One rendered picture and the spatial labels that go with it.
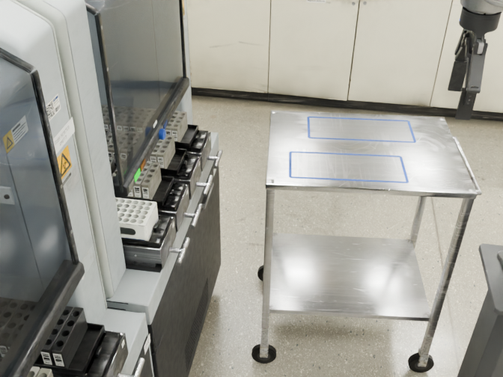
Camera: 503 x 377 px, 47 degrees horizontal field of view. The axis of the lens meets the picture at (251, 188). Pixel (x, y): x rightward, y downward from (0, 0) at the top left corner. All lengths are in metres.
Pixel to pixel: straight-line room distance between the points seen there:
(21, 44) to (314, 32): 2.78
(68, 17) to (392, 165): 1.07
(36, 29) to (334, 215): 2.12
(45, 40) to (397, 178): 1.09
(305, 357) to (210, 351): 0.36
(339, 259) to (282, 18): 1.81
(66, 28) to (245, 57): 2.69
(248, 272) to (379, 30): 1.75
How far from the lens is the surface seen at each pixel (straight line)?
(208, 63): 3.81
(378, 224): 2.90
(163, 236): 1.51
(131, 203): 1.54
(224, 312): 2.41
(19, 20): 1.03
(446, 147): 1.95
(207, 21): 3.71
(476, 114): 3.97
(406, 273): 2.25
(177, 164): 1.76
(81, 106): 1.18
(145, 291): 1.48
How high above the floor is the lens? 1.78
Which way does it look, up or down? 36 degrees down
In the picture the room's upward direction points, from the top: 1 degrees clockwise
